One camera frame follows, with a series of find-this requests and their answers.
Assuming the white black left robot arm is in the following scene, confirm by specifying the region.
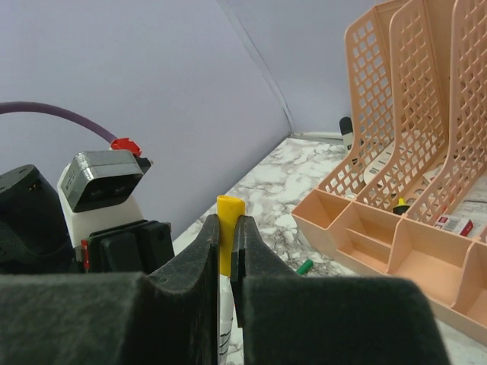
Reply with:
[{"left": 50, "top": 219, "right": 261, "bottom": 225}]
[{"left": 1, "top": 164, "right": 174, "bottom": 275}]

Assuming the yellow pen cap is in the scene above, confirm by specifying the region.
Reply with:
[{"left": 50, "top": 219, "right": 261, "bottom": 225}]
[{"left": 216, "top": 195, "right": 246, "bottom": 277}]

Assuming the white pen green end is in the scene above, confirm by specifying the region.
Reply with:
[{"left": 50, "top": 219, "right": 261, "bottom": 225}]
[{"left": 296, "top": 259, "right": 314, "bottom": 275}]

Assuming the black grey stapler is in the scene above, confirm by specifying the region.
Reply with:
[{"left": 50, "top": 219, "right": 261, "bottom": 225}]
[{"left": 339, "top": 116, "right": 354, "bottom": 151}]

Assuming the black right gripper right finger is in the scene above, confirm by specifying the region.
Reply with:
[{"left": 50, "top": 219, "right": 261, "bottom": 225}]
[{"left": 231, "top": 215, "right": 450, "bottom": 364}]

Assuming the yellow black item in organizer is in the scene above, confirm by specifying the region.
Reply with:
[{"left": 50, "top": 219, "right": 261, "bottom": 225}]
[{"left": 393, "top": 198, "right": 410, "bottom": 215}]

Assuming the peach plastic desk organizer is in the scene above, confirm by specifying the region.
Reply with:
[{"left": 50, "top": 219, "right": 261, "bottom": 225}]
[{"left": 292, "top": 1, "right": 486, "bottom": 343}]

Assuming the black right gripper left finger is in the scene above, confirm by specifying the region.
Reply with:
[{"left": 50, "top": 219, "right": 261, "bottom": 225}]
[{"left": 1, "top": 215, "right": 220, "bottom": 364}]

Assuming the red white card box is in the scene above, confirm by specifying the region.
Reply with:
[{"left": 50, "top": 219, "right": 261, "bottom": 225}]
[{"left": 434, "top": 214, "right": 473, "bottom": 236}]

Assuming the white oval ruler card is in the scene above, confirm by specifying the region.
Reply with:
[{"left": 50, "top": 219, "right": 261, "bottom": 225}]
[{"left": 363, "top": 150, "right": 404, "bottom": 191}]

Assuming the white pen yellow end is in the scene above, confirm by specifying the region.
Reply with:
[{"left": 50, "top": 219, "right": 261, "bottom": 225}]
[{"left": 218, "top": 275, "right": 234, "bottom": 364}]

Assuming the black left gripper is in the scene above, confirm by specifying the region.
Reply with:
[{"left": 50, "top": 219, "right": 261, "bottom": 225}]
[{"left": 74, "top": 220, "right": 174, "bottom": 273}]

